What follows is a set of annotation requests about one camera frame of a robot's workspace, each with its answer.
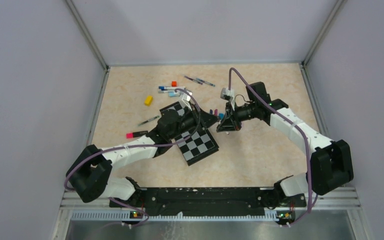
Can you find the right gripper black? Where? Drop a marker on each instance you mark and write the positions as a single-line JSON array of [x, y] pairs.
[[227, 124]]

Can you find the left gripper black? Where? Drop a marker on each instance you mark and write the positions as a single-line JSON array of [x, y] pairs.
[[207, 119]]

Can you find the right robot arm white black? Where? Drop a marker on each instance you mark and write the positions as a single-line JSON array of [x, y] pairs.
[[329, 162]]

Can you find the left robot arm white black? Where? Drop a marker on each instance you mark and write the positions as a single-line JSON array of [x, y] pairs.
[[90, 173]]

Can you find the thin dark pen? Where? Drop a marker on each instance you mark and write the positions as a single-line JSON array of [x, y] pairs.
[[193, 80]]

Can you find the black gel pen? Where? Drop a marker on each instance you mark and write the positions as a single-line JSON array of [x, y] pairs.
[[149, 120]]

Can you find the black white chessboard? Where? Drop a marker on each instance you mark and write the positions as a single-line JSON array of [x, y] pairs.
[[199, 146]]

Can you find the yellow block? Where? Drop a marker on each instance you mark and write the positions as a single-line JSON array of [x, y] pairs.
[[148, 101]]

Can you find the black highlighter pink cap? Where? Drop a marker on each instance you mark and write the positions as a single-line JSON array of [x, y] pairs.
[[136, 134]]

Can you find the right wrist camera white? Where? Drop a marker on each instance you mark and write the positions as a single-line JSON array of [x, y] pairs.
[[228, 95]]

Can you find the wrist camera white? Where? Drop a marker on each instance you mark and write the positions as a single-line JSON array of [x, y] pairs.
[[228, 95], [184, 99]]

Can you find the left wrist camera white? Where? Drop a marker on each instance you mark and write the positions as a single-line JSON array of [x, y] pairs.
[[184, 99]]

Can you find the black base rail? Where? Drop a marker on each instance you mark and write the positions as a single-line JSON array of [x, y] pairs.
[[210, 201]]

